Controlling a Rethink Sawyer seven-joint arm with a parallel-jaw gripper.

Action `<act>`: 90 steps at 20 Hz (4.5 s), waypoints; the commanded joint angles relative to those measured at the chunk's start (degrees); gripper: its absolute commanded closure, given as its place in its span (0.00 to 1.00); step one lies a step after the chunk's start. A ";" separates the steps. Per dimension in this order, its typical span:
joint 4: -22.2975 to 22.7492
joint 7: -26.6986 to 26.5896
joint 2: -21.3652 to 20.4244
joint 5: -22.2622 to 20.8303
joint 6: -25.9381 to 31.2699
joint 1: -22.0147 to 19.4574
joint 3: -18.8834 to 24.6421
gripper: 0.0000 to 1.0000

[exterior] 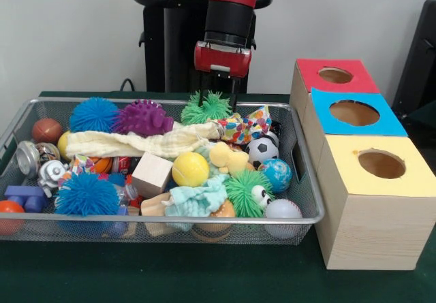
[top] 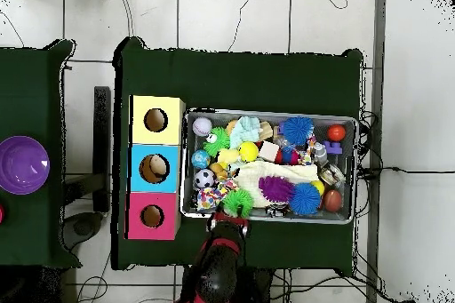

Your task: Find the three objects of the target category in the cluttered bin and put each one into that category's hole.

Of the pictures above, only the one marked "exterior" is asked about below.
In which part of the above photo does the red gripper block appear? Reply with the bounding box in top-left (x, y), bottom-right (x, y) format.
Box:
top-left (193, 41), bottom-right (252, 112)

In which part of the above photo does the green spiky ball white nub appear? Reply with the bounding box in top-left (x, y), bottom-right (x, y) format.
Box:
top-left (180, 90), bottom-right (233, 126)

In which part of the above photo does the colourful dotted cloth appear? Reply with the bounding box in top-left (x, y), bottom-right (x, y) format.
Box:
top-left (209, 105), bottom-right (273, 144)

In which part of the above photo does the shallow mesh bin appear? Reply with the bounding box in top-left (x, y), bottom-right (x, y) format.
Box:
top-left (0, 97), bottom-right (325, 246)

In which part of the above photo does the wooden box with three holes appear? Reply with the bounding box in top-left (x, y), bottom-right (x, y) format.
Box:
top-left (288, 58), bottom-right (436, 270)

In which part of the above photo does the black and white soccer ball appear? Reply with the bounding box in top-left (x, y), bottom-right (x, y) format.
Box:
top-left (244, 135), bottom-right (279, 170)

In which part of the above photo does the purple spiky toy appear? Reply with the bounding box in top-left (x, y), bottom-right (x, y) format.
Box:
top-left (110, 99), bottom-right (174, 138)

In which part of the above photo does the yellow tennis ball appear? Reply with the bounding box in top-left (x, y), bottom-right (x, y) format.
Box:
top-left (171, 152), bottom-right (211, 188)

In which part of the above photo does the cream muslin cloth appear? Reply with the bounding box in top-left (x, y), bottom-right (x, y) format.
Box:
top-left (64, 122), bottom-right (221, 159)

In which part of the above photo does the blue globe ball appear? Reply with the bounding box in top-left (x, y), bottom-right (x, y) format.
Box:
top-left (258, 158), bottom-right (293, 193)

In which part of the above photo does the green spiky ball with eyes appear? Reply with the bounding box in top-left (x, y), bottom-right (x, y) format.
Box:
top-left (223, 169), bottom-right (275, 219)

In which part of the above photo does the mint green cloth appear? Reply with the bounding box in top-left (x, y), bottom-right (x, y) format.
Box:
top-left (165, 173), bottom-right (230, 232)

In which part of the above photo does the blue spiky ball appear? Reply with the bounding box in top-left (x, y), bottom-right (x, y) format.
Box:
top-left (54, 172), bottom-right (121, 217)
top-left (69, 97), bottom-right (120, 133)

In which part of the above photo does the dark green table cloth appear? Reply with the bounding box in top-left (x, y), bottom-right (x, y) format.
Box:
top-left (0, 91), bottom-right (436, 303)

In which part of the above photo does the black upright panel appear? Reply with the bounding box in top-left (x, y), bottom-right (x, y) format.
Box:
top-left (391, 0), bottom-right (436, 113)

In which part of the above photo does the dark green side-table cloth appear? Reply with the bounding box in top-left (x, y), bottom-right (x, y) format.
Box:
top-left (407, 100), bottom-right (436, 121)

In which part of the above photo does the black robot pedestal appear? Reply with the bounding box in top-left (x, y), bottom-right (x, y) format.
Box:
top-left (131, 0), bottom-right (273, 95)

